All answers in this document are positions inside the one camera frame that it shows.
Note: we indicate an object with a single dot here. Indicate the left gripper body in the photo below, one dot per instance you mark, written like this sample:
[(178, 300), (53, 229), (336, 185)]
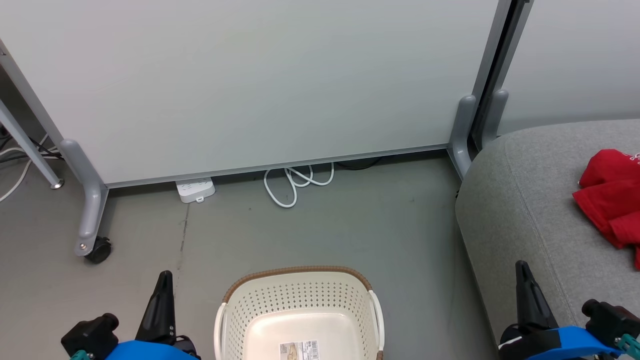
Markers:
[(145, 351)]

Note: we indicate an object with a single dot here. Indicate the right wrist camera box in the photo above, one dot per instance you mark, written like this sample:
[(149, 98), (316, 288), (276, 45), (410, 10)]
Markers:
[(607, 317)]

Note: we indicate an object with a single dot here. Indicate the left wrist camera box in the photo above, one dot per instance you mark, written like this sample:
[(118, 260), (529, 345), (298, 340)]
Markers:
[(90, 335)]

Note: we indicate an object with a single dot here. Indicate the narrow white partition panel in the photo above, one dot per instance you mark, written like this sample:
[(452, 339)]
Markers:
[(575, 60)]

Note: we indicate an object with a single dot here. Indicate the white power strip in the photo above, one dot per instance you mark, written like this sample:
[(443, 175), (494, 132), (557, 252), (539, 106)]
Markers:
[(195, 190)]

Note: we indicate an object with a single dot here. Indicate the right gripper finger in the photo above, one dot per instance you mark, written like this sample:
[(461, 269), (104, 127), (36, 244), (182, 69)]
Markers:
[(532, 305)]

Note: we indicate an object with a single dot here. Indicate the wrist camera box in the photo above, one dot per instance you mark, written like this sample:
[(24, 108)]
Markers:
[(607, 317), (90, 335)]

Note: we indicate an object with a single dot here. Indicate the red fleece garment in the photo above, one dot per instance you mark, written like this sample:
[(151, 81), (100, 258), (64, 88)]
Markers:
[(610, 200)]

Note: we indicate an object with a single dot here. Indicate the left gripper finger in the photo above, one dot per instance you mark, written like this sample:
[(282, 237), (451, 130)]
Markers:
[(160, 315)]

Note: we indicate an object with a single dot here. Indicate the wide white partition panel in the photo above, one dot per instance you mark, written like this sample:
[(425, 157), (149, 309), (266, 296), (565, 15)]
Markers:
[(250, 75)]

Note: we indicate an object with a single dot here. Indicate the grey partition foot with caster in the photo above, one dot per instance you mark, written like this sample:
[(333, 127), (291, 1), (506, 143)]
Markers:
[(92, 210)]

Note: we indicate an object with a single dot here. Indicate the cream perforated laundry basket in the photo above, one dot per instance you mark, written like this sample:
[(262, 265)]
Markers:
[(300, 305)]

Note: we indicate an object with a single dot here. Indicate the black caster wheel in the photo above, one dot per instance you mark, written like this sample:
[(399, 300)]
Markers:
[(100, 251)]

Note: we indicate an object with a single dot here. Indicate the grey fabric sofa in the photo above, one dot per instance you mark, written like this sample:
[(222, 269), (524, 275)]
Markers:
[(525, 200)]

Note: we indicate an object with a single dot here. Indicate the grey metal table leg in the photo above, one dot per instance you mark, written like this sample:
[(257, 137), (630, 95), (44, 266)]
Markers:
[(30, 150)]

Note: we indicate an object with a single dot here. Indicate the paper label sticker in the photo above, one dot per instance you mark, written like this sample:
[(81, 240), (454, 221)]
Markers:
[(300, 350)]

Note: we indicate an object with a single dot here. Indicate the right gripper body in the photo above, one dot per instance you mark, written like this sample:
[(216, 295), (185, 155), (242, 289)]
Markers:
[(555, 345)]

